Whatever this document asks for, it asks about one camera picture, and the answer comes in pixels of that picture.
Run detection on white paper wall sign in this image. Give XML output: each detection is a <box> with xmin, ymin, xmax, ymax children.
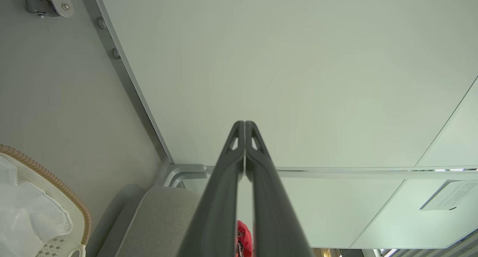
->
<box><xmin>419</xmin><ymin>179</ymin><xmax>478</xmax><ymax>212</ymax></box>

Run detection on white garment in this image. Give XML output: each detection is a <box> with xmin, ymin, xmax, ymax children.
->
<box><xmin>0</xmin><ymin>155</ymin><xmax>73</xmax><ymax>257</ymax></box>

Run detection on woven rim laundry basket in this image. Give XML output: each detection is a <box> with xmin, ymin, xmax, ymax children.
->
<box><xmin>0</xmin><ymin>144</ymin><xmax>93</xmax><ymax>257</ymax></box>

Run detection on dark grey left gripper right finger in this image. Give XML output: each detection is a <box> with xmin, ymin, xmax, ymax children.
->
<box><xmin>245</xmin><ymin>121</ymin><xmax>313</xmax><ymax>257</ymax></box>

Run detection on light grey fabric sofa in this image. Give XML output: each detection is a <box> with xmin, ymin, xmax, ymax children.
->
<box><xmin>87</xmin><ymin>184</ymin><xmax>239</xmax><ymax>257</ymax></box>

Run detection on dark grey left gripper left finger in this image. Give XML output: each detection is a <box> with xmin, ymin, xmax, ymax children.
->
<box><xmin>177</xmin><ymin>121</ymin><xmax>245</xmax><ymax>257</ymax></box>

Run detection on red fleece garment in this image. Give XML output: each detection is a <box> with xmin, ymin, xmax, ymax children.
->
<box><xmin>236</xmin><ymin>220</ymin><xmax>254</xmax><ymax>257</ymax></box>

